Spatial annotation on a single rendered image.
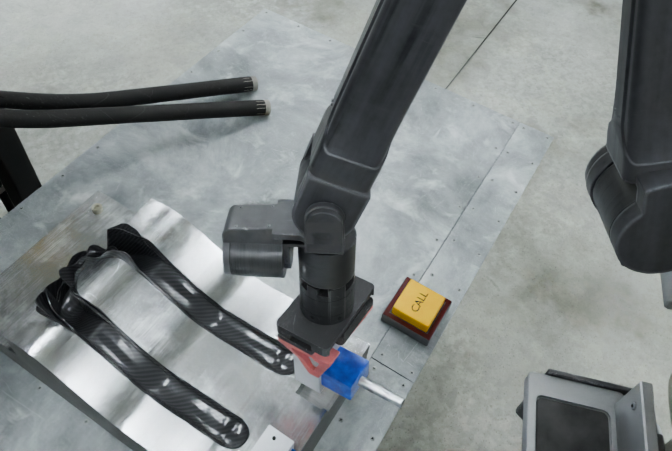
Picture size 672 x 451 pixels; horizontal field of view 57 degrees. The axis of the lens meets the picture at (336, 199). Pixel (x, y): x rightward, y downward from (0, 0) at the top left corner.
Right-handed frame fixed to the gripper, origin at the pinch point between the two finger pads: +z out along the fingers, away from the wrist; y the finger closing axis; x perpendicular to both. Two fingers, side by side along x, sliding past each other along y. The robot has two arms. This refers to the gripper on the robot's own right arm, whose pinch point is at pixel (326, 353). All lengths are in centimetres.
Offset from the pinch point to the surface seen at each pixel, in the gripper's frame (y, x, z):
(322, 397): -0.5, -0.9, 10.9
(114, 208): -7.7, -43.9, 4.2
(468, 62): -194, -51, 67
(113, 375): 13.1, -22.8, 5.9
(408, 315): -19.0, 2.4, 11.8
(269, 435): 9.1, -2.0, 6.5
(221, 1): -165, -159, 56
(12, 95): -13, -71, -4
